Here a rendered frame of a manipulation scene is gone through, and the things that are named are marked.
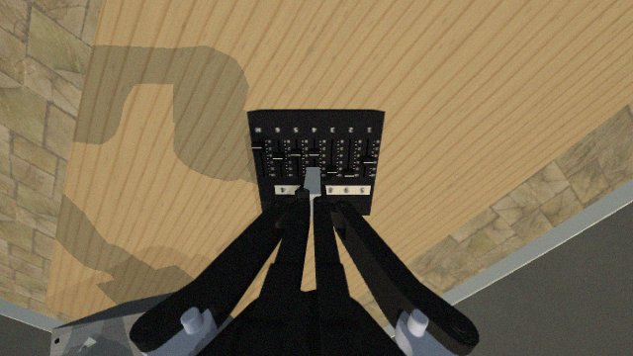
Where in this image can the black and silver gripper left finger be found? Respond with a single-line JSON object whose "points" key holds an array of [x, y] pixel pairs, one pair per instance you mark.
{"points": [[184, 323]]}

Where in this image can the black lighting desk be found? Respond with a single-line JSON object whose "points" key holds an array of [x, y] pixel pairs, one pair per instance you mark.
{"points": [[344, 143]]}

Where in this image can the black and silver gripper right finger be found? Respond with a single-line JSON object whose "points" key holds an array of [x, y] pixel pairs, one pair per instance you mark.
{"points": [[424, 324]]}

